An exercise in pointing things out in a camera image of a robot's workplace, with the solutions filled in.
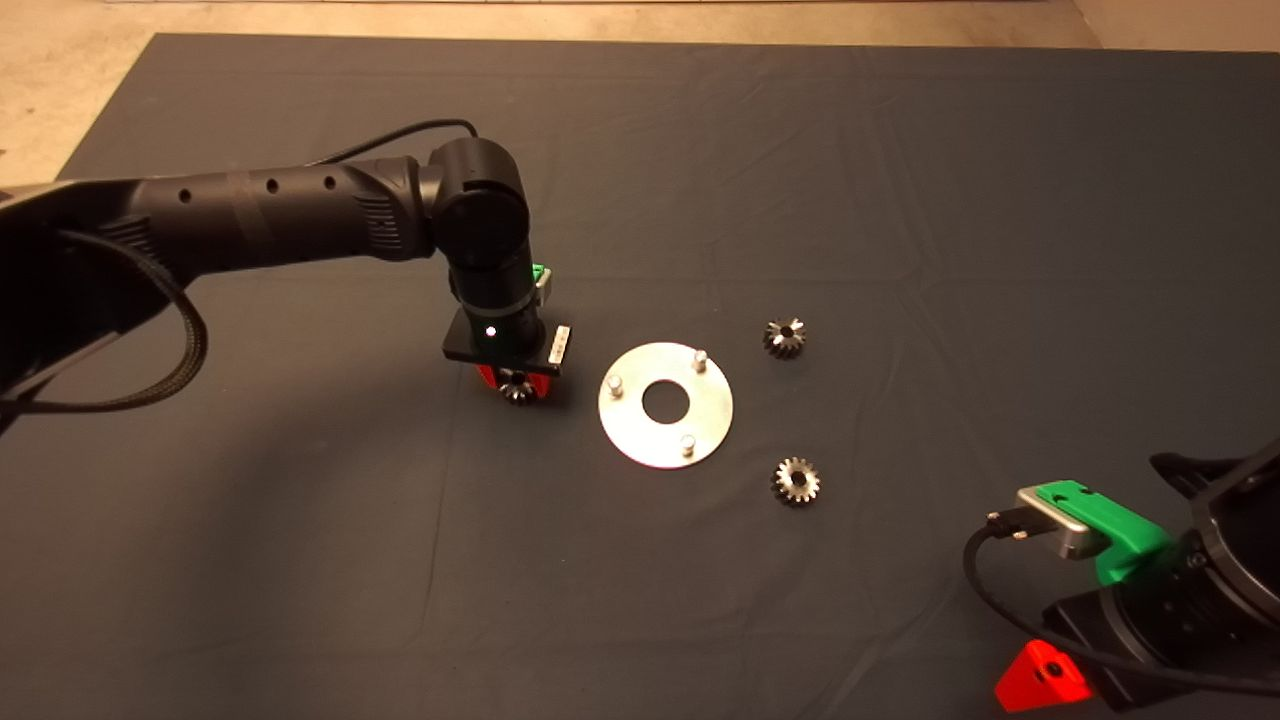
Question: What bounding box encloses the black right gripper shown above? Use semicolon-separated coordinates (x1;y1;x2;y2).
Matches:
994;572;1226;713

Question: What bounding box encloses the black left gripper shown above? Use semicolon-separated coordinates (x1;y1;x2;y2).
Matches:
442;293;573;398

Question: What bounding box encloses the round metal carrier plate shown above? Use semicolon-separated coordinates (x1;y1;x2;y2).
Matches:
598;341;734;469

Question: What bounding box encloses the dark grey table cloth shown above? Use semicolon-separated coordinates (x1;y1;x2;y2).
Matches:
0;33;1280;720

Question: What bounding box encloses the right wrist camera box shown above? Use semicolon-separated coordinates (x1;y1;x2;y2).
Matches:
1015;487;1111;561

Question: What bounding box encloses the right green camera mount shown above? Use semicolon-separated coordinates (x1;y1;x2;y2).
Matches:
1035;480;1176;586

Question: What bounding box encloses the left camera black cable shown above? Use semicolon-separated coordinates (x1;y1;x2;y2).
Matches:
310;119;479;166

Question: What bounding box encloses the thick braided black cable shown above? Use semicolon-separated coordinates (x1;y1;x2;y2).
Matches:
0;230;209;413

